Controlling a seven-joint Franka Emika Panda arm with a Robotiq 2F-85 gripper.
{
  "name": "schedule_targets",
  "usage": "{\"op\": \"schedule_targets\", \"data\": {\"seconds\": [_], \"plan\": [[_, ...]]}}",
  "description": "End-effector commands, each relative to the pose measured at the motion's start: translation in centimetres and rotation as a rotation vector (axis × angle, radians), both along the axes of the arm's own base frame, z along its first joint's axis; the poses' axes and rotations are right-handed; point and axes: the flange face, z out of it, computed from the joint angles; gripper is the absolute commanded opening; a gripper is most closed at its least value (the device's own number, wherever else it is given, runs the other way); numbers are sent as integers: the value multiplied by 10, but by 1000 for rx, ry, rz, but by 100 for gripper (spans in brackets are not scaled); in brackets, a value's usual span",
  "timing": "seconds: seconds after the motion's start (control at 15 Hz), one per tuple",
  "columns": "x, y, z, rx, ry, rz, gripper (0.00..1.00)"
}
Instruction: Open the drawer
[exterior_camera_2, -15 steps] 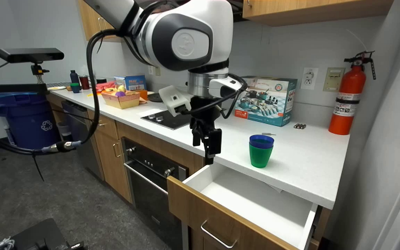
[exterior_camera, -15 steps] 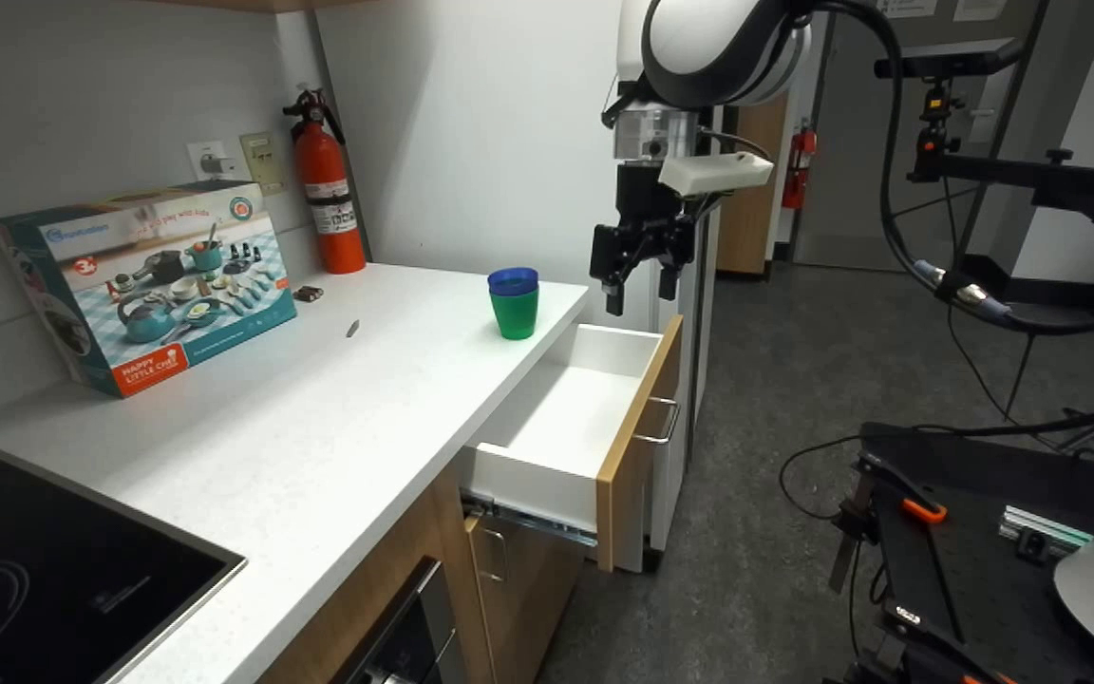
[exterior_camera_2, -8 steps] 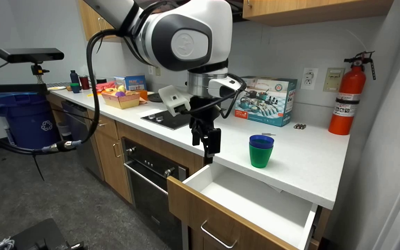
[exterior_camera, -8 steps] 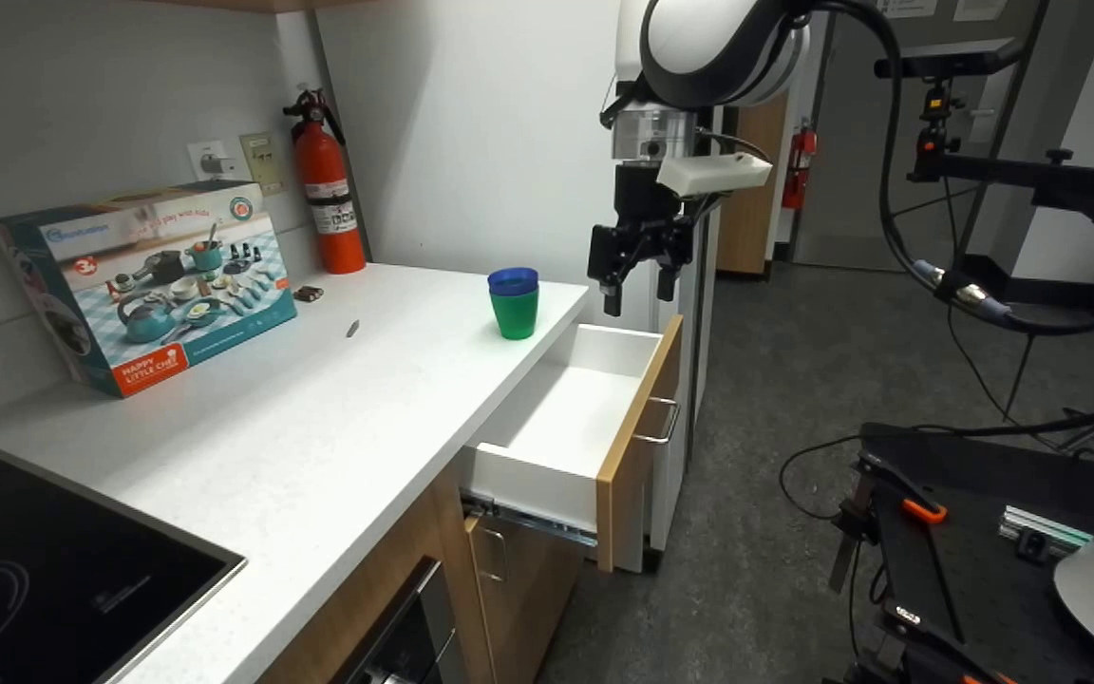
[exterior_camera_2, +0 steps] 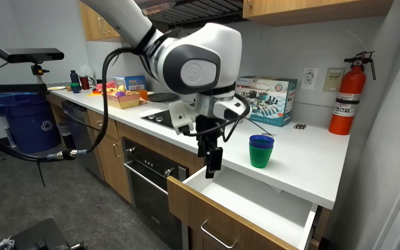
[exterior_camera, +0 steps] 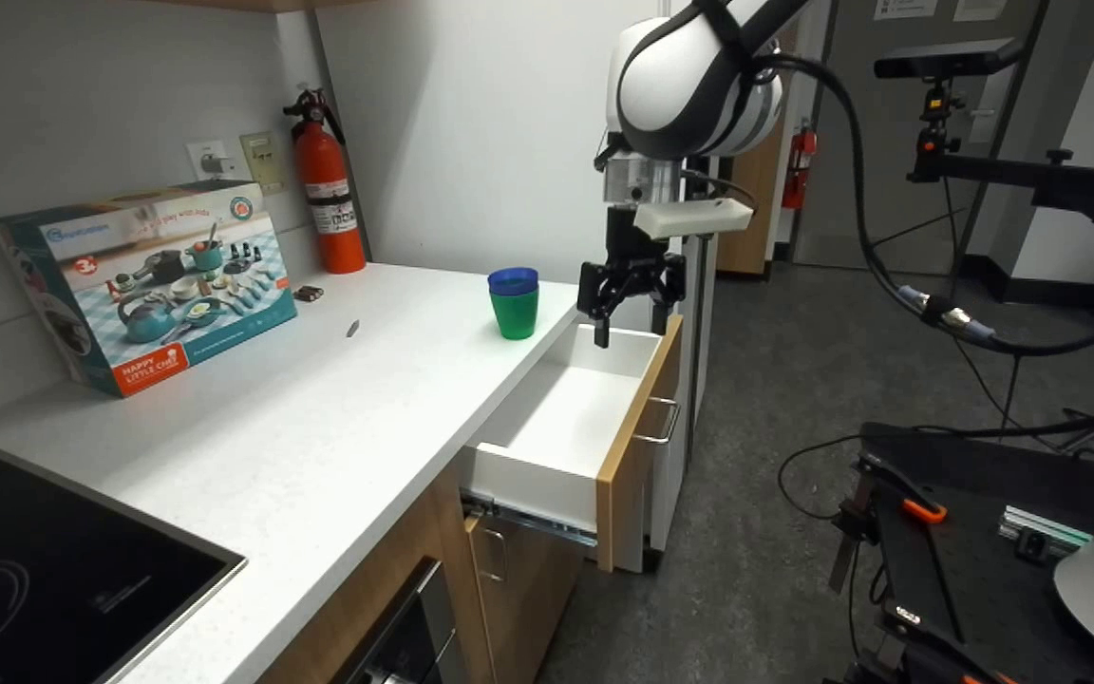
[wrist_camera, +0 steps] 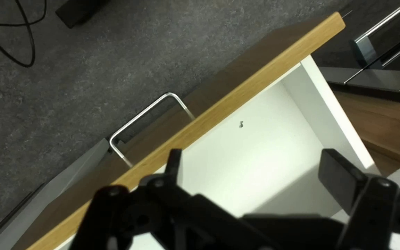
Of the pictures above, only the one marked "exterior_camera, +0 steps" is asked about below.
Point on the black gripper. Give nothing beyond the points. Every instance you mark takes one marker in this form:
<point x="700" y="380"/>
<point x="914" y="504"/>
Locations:
<point x="622" y="270"/>

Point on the white drawer with wooden front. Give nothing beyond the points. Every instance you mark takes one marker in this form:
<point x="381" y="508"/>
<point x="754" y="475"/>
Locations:
<point x="568" y="432"/>

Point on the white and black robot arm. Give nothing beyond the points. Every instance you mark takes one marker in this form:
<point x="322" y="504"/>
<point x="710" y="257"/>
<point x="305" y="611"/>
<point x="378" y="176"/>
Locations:
<point x="660" y="79"/>

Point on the light grey cabinet unit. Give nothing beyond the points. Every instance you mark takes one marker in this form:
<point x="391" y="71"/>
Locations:
<point x="697" y="380"/>

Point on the green plastic cup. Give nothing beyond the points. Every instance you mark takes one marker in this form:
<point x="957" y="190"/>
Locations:
<point x="515" y="316"/>

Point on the blue plastic cup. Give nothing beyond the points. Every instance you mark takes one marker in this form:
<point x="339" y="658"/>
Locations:
<point x="515" y="282"/>

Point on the wooden door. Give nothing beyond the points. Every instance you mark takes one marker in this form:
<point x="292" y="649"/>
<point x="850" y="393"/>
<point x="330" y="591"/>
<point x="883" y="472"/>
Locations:
<point x="749" y="240"/>

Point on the small red fire extinguisher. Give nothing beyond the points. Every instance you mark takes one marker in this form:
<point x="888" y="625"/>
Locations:
<point x="800" y="174"/>

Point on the tiny dark stick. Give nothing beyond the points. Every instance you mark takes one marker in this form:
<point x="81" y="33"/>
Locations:
<point x="350" y="328"/>

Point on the wooden base cabinet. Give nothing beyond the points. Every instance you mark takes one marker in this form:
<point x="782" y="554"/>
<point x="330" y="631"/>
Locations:
<point x="522" y="596"/>

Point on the small dark brown object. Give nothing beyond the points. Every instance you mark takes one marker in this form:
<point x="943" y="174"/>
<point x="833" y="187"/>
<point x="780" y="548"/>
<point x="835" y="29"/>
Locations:
<point x="308" y="293"/>

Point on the large red fire extinguisher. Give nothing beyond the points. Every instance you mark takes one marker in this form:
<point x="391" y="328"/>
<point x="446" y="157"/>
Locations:
<point x="322" y="190"/>

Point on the white paper notice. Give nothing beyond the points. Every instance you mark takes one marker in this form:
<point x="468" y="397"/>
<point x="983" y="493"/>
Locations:
<point x="978" y="8"/>
<point x="910" y="8"/>

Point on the white and teal box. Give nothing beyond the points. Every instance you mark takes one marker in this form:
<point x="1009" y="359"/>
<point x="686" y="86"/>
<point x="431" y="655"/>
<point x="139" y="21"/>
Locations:
<point x="1042" y="525"/>

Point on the toy cookware set box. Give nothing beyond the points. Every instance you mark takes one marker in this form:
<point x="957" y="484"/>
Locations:
<point x="167" y="290"/>

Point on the black glass cooktop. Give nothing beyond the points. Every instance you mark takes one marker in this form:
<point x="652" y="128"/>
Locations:
<point x="39" y="583"/>

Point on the white wrist camera block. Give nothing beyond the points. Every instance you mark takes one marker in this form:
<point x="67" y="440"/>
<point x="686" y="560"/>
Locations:
<point x="692" y="217"/>

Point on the metal drawer slide rail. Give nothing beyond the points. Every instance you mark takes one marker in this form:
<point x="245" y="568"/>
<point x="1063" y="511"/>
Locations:
<point x="533" y="522"/>

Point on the black stereo camera bar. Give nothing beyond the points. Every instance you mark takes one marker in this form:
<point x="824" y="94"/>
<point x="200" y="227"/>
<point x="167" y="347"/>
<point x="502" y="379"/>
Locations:
<point x="939" y="59"/>

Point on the pale yellow wall sticker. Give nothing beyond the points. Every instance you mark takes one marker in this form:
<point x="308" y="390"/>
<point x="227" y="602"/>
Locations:
<point x="260" y="160"/>

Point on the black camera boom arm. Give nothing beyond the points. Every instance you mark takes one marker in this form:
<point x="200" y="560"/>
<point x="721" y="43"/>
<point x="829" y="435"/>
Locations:
<point x="1053" y="176"/>

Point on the white wall outlet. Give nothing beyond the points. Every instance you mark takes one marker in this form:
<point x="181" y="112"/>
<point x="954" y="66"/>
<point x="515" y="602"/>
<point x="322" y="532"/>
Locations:
<point x="210" y="160"/>

